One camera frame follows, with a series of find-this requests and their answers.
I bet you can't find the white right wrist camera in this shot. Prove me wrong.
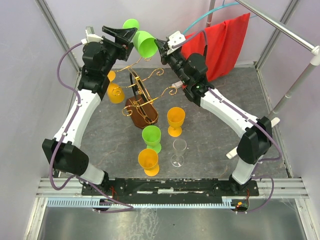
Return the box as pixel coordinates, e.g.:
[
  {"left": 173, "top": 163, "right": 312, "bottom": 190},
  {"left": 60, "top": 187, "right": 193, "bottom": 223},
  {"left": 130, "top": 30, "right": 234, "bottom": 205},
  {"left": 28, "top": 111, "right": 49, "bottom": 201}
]
[{"left": 167, "top": 30, "right": 186, "bottom": 50}]

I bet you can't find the orange plastic goblet front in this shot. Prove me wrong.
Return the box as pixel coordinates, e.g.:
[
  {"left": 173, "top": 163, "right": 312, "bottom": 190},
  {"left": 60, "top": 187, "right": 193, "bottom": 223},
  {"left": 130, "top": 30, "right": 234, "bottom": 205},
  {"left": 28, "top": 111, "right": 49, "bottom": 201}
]
[{"left": 138, "top": 148, "right": 160, "bottom": 177}]

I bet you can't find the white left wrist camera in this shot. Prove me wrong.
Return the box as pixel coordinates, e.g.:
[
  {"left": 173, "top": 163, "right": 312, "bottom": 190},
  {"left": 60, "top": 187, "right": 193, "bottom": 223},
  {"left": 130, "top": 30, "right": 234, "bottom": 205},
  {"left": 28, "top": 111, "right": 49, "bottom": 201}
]
[{"left": 81, "top": 26, "right": 103, "bottom": 45}]

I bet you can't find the gold wire glass rack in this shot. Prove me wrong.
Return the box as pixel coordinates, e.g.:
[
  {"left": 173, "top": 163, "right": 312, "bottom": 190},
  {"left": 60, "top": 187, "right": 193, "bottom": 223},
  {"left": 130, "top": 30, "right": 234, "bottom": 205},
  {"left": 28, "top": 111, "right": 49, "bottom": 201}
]
[{"left": 118, "top": 57, "right": 178, "bottom": 126}]

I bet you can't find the green plastic goblet front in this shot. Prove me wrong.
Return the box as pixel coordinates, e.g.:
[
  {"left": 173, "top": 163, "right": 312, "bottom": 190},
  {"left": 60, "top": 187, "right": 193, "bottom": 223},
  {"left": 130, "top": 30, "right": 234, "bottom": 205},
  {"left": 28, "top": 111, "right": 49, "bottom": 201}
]
[{"left": 141, "top": 125, "right": 162, "bottom": 154}]

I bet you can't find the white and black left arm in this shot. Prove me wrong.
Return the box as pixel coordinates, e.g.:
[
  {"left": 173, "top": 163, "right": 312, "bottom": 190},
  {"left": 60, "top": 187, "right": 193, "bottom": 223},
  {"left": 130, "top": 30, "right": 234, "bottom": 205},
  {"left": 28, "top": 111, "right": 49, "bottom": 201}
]
[{"left": 42, "top": 26, "right": 138, "bottom": 195}]

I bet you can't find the teal hose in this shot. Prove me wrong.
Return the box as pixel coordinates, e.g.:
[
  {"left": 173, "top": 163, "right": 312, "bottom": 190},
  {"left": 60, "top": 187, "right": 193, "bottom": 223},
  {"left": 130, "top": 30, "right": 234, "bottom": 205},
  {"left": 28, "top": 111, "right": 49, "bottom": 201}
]
[{"left": 181, "top": 0, "right": 258, "bottom": 36}]

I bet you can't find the green plastic goblet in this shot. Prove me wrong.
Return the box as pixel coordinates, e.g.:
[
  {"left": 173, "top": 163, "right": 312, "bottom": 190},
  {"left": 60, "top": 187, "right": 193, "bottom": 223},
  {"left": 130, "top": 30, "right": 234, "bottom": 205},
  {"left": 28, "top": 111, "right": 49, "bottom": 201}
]
[
  {"left": 122, "top": 18, "right": 158, "bottom": 58},
  {"left": 141, "top": 125, "right": 162, "bottom": 154}
]

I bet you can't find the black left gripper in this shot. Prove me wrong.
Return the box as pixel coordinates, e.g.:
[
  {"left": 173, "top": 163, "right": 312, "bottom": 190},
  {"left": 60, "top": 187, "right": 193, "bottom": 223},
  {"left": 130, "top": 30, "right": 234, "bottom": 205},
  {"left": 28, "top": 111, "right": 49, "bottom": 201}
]
[{"left": 100, "top": 26, "right": 138, "bottom": 76}]

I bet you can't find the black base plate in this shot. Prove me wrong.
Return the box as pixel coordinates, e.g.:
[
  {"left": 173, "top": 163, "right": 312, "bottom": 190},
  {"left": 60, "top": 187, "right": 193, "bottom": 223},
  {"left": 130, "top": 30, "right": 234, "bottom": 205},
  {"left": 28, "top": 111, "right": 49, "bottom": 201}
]
[{"left": 98, "top": 178, "right": 259, "bottom": 205}]

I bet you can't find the clear wine glass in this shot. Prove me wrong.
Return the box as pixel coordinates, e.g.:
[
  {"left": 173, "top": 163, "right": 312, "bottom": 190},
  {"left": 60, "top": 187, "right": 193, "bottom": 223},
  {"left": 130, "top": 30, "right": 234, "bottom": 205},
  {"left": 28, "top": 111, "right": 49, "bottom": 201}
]
[{"left": 170, "top": 138, "right": 187, "bottom": 168}]

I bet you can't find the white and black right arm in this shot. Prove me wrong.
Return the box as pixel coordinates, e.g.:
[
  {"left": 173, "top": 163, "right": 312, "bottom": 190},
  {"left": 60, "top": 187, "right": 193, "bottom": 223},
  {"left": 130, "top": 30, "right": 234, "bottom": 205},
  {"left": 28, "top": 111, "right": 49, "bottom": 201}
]
[{"left": 154, "top": 39, "right": 273, "bottom": 196}]

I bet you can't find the orange plastic goblet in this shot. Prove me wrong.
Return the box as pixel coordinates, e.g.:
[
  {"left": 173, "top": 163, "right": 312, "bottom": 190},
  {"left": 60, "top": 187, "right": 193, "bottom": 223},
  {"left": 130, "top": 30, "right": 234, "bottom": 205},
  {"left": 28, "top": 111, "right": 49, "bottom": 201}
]
[
  {"left": 167, "top": 107, "right": 186, "bottom": 137},
  {"left": 107, "top": 70, "right": 125, "bottom": 104},
  {"left": 138, "top": 148, "right": 160, "bottom": 177}
]

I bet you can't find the red cloth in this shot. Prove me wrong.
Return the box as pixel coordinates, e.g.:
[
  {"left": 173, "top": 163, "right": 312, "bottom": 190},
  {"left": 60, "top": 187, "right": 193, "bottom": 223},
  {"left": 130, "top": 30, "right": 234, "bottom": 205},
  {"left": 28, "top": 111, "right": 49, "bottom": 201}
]
[{"left": 180, "top": 12, "right": 251, "bottom": 82}]

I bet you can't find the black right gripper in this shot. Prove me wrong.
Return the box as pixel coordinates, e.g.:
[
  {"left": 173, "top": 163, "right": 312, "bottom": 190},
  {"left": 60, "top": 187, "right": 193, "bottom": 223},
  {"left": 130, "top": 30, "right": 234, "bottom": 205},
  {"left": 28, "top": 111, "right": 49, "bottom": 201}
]
[{"left": 153, "top": 38, "right": 189, "bottom": 86}]

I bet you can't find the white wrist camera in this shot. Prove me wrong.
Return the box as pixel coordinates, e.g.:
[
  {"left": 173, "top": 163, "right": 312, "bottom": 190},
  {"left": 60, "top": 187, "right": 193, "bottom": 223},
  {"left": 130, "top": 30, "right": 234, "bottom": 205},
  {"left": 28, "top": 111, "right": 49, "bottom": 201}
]
[
  {"left": 167, "top": 30, "right": 186, "bottom": 50},
  {"left": 81, "top": 26, "right": 103, "bottom": 45}
]

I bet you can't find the silver metal pole frame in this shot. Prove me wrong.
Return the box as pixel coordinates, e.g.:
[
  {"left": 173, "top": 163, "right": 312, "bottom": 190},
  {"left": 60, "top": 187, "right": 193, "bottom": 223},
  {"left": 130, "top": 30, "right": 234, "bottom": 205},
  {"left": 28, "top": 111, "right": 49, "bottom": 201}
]
[{"left": 234, "top": 0, "right": 320, "bottom": 133}]

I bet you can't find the white plastic strip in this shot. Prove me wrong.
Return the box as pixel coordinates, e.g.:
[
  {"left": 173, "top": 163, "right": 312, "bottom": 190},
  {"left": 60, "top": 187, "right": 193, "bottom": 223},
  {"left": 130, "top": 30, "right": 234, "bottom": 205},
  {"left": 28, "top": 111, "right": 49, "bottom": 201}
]
[{"left": 226, "top": 117, "right": 280, "bottom": 164}]

